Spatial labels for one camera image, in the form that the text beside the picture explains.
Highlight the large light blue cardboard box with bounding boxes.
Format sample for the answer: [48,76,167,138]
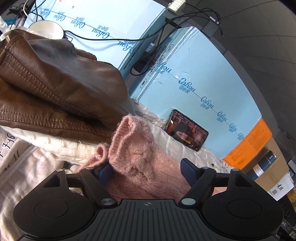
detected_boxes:
[129,26,264,161]

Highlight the pink knitted sweater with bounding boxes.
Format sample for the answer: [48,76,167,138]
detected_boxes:
[80,115,228,200]

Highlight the brown leather jacket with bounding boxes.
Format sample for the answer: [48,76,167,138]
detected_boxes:
[0,26,136,145]

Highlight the striped cartoon print bedsheet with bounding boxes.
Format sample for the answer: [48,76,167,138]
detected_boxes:
[133,102,234,173]

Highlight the orange cardboard box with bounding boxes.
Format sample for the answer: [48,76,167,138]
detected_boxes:
[223,118,273,172]

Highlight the black smartphone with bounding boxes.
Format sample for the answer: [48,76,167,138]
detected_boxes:
[163,109,209,152]

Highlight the white power strip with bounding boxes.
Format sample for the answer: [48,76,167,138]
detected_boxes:
[167,0,186,11]

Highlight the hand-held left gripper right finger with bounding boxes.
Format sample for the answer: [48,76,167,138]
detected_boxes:
[179,158,252,207]

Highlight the white round bowl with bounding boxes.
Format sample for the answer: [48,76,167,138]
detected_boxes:
[28,20,65,40]

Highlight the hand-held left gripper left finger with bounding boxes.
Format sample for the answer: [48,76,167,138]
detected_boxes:
[43,163,117,208]

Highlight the dark blue vacuum bottle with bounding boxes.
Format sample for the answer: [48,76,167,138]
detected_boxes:
[246,150,277,181]

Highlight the white paper bag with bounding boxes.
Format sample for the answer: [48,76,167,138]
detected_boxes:
[268,173,295,202]

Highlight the white quilted garment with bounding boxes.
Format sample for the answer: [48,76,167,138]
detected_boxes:
[0,132,80,241]

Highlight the brown cardboard box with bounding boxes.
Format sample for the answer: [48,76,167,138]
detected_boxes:
[245,137,290,200]

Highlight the black box device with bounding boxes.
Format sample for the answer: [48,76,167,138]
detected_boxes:
[201,13,223,39]

